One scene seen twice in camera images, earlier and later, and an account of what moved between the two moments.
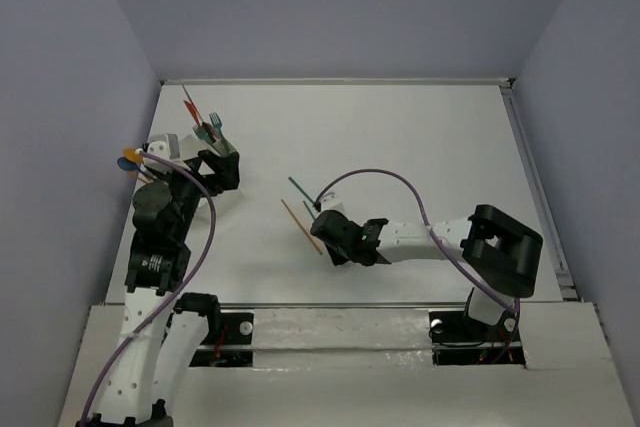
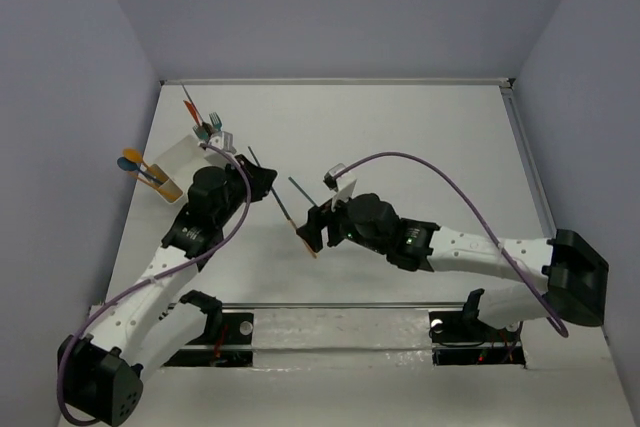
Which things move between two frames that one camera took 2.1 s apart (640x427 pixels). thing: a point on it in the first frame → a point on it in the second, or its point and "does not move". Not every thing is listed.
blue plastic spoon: x=126 y=164 does not move
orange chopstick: x=139 y=177 does not move
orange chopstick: x=304 y=228 → x=315 y=254
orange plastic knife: x=193 y=112 does not move
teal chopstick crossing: x=301 y=189 does not move
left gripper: x=220 y=167 → x=255 y=173
